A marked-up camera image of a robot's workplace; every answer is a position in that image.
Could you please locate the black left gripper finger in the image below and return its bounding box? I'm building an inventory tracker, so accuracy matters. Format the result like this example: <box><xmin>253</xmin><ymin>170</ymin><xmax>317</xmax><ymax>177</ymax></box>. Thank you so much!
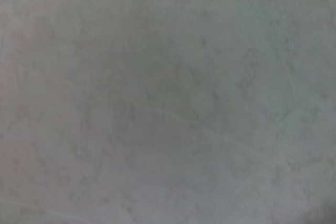
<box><xmin>320</xmin><ymin>204</ymin><xmax>336</xmax><ymax>224</ymax></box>

